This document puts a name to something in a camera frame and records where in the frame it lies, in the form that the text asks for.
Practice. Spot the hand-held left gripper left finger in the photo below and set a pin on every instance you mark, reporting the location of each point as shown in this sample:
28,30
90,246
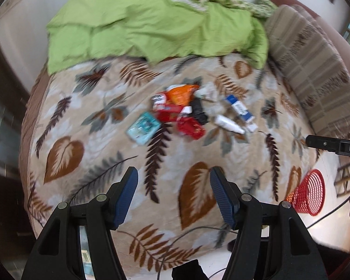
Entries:
125,198

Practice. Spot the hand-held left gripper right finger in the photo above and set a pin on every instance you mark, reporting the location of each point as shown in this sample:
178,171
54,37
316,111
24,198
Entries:
223,198

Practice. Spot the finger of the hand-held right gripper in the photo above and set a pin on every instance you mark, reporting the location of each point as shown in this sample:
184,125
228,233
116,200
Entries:
326,144

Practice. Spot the red plastic basket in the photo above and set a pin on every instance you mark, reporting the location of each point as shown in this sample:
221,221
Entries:
309,192

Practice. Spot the red packet with gold print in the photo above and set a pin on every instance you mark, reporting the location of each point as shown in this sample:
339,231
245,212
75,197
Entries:
191,127

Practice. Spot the black plastic bag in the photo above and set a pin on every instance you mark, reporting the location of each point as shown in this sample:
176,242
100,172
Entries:
199,110

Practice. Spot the wooden rack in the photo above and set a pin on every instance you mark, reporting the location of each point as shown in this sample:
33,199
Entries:
344,180

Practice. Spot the leaf print blanket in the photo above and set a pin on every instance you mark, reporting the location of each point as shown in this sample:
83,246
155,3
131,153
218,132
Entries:
105,140

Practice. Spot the teal packet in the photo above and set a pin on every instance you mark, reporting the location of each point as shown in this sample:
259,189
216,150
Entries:
143,128

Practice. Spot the white tube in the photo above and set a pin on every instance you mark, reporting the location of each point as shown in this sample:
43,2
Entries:
229,124

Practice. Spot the small white box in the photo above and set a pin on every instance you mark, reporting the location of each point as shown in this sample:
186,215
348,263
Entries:
251,127

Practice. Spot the person's dark trousers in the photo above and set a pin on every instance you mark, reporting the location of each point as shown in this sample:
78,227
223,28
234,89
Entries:
189,271

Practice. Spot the striped brown pillow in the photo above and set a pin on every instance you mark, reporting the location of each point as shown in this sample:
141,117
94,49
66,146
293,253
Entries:
315,64

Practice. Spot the blue and white box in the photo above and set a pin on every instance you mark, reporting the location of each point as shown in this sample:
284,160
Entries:
239,108

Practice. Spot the red snack packet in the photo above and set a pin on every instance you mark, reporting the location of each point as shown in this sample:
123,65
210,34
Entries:
169,113

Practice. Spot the red and white packet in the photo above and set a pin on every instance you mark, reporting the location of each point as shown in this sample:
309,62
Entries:
159,100

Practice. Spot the clear plastic wrapper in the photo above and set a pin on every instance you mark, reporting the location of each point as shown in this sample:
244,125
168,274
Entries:
207,92

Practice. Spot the orange snack packet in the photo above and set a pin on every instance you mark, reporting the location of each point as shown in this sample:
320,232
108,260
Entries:
180,94

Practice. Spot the brown headboard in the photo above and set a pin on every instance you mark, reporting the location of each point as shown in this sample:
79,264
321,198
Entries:
338,26

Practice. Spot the patterned glass door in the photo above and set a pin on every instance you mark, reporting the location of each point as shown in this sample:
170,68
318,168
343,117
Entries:
4,131

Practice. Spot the green quilt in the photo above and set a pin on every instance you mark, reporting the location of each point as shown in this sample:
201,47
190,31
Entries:
140,26

